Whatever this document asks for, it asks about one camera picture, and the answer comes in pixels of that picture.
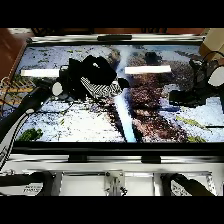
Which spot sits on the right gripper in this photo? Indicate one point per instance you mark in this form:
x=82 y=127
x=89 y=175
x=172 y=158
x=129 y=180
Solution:
x=183 y=98

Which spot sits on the black white striped garment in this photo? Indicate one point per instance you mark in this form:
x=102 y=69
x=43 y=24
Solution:
x=101 y=89

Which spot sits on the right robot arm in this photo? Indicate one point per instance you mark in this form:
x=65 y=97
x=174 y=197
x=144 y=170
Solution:
x=216 y=77

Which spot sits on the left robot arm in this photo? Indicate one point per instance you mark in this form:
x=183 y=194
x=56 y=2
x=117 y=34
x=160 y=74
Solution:
x=30 y=99

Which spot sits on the cardboard box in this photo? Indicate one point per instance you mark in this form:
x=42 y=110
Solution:
x=215 y=41

